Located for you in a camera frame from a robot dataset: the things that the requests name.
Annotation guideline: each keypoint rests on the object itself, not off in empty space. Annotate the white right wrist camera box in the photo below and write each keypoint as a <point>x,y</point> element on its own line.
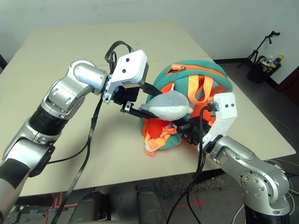
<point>225,109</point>

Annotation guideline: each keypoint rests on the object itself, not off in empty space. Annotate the black bin with items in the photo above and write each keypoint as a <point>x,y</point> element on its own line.
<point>262,72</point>

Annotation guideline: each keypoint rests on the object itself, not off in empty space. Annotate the dark grey right robot leg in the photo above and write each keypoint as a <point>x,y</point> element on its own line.
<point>149,205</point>

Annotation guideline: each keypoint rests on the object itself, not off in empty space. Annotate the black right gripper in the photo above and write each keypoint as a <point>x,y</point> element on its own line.
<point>195,130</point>

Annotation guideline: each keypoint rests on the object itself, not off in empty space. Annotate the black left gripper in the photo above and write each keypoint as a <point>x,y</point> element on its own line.
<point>126,96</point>

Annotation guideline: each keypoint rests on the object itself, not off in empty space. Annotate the teal and orange backpack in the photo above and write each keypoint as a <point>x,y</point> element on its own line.
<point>217,79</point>

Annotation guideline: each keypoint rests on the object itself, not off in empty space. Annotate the dark grey left robot leg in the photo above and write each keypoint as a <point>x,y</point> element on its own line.
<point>91,210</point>

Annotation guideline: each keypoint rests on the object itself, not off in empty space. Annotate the black tripod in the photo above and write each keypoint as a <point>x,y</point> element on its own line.
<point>259,50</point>

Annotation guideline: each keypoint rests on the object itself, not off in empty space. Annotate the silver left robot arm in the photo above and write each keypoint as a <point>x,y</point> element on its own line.
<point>60,93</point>

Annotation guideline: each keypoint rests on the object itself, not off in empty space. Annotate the dark grey robot leg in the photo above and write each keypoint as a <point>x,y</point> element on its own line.
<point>91,210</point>
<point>149,205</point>

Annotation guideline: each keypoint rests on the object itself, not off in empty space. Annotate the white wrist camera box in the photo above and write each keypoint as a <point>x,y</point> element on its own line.
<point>130,67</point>
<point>225,109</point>

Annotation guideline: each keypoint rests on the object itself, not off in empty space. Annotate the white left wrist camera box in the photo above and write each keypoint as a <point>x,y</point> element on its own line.
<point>130,67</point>

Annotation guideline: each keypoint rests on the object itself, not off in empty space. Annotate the grey white plush toy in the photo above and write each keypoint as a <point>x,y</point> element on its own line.
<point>168,107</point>

